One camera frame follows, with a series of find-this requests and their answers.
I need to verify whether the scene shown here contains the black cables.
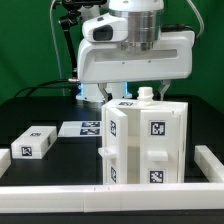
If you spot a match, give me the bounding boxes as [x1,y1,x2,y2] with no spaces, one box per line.
[13,78,83,98]

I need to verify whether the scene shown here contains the grey cable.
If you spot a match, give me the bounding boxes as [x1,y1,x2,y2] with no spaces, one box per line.
[49,0,66,98]

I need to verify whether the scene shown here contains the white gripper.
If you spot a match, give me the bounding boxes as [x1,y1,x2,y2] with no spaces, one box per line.
[77,31,195,102]

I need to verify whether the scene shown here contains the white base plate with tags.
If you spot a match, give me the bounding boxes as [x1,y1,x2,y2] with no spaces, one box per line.
[58,121,102,137]

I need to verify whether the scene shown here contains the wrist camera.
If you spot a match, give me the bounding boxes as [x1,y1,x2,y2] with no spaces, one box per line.
[82,13,128,42]

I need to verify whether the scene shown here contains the white cabinet door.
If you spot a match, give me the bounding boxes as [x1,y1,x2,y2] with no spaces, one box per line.
[140,110,180,184]
[98,108,128,185]

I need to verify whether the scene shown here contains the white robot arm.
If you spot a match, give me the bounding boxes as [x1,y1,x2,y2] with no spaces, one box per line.
[77,0,195,103]

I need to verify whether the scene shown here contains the white cabinet body box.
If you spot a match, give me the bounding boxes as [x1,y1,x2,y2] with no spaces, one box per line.
[98,87,188,184]

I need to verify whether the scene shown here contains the white U-shaped obstacle fence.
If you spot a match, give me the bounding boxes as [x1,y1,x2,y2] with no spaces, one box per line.
[0,145,224,214]

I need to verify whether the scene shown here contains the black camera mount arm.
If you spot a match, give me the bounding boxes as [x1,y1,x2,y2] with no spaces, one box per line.
[54,0,108,79]

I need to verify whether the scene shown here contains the white cabinet top block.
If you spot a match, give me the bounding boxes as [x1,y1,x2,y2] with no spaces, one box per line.
[11,126,57,159]

